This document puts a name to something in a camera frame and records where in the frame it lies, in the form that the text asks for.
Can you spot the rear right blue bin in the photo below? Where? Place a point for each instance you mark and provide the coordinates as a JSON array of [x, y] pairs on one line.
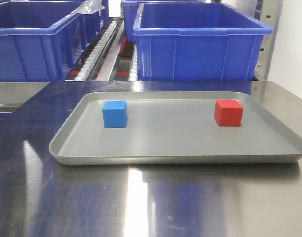
[[130, 8]]

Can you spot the rear left blue bin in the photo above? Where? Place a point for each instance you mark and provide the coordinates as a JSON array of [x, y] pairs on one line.
[[94, 23]]

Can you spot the blue cube block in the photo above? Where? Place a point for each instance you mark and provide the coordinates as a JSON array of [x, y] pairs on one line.
[[115, 114]]

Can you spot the blue bin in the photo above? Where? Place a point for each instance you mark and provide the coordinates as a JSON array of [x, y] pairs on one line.
[[94, 23], [196, 42], [40, 41], [130, 8]]

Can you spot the front left blue bin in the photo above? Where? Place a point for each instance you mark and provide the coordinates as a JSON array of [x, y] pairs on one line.
[[40, 41]]

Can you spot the steel shelf upright post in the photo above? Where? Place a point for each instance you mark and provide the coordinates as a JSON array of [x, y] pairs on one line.
[[269, 12]]

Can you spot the grey metal tray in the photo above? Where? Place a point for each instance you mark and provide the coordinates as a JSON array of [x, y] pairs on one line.
[[172, 128]]

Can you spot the front right blue bin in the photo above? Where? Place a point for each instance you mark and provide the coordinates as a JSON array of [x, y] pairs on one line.
[[196, 42]]

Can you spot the red cube block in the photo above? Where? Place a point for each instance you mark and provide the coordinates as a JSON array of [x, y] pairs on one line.
[[228, 113]]

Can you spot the white roller track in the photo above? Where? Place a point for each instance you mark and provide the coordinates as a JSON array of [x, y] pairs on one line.
[[88, 69]]

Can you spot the clear plastic bag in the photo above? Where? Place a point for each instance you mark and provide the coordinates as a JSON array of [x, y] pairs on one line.
[[89, 7]]

